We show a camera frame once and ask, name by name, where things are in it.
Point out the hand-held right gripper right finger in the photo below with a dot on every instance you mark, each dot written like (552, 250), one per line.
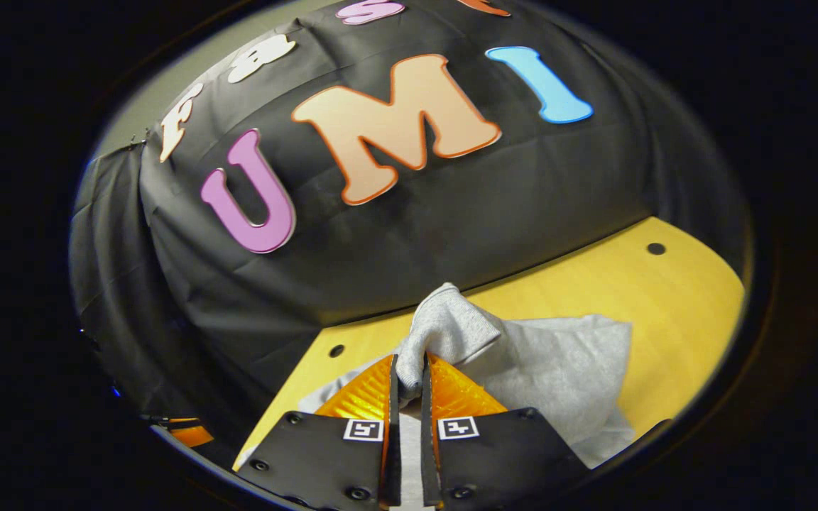
(425, 397)

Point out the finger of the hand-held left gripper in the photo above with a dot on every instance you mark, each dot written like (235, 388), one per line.
(192, 434)

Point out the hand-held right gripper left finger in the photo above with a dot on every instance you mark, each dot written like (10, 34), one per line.
(394, 397)

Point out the grey zip-neck sweatshirt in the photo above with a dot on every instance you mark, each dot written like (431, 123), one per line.
(551, 369)

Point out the black backdrop cloth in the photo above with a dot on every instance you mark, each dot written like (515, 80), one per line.
(451, 234)

